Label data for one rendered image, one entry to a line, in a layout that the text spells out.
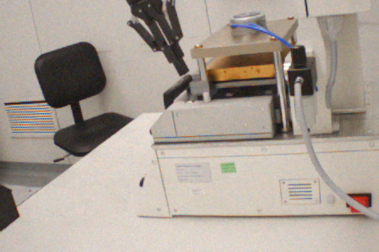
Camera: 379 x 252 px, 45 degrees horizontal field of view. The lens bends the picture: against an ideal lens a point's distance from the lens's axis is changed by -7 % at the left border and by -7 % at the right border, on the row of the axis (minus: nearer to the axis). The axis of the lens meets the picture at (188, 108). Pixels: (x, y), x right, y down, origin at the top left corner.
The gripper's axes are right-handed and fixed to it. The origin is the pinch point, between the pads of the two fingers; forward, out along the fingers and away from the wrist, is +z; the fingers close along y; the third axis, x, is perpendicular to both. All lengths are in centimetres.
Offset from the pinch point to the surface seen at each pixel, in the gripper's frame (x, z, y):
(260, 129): 15.9, 17.7, -15.9
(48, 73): -112, -20, 128
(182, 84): -0.2, 5.5, 2.0
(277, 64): 12.8, 8.2, -23.9
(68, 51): -127, -27, 119
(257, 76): 9.9, 9.2, -18.3
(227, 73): 9.9, 6.2, -12.9
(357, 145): 16.4, 27.4, -32.0
